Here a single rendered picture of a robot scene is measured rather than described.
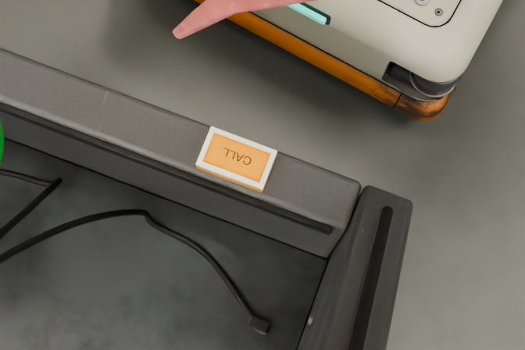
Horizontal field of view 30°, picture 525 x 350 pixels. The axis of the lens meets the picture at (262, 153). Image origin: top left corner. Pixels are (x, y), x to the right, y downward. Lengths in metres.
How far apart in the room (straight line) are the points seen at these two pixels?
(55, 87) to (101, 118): 0.04
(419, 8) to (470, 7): 0.08
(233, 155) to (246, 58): 1.06
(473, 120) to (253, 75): 0.39
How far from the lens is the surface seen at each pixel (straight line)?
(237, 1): 0.30
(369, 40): 1.49
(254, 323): 0.79
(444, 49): 1.48
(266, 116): 1.70
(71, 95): 0.72
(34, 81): 0.72
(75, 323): 0.80
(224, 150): 0.68
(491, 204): 1.72
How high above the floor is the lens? 1.62
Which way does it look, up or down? 75 degrees down
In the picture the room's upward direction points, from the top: 9 degrees clockwise
